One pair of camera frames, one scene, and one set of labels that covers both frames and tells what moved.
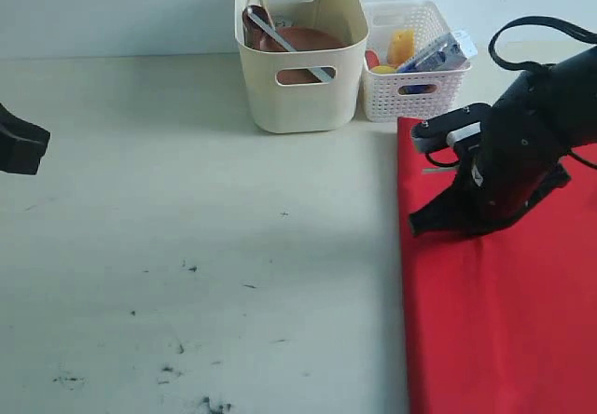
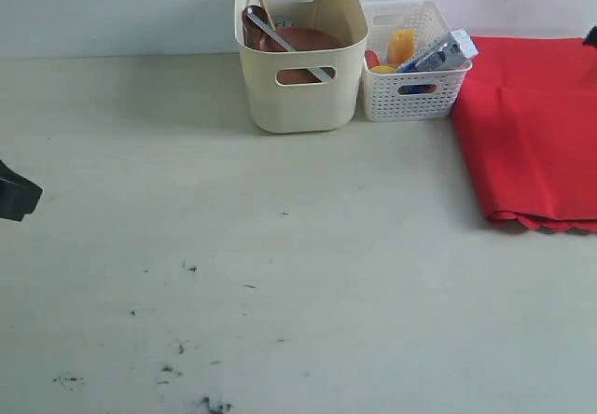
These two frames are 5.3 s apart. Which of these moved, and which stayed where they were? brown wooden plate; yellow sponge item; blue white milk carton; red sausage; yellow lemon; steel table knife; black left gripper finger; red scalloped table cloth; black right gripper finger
Moved: black left gripper finger; black right gripper finger; red scalloped table cloth
Stayed: blue white milk carton; yellow sponge item; steel table knife; yellow lemon; red sausage; brown wooden plate
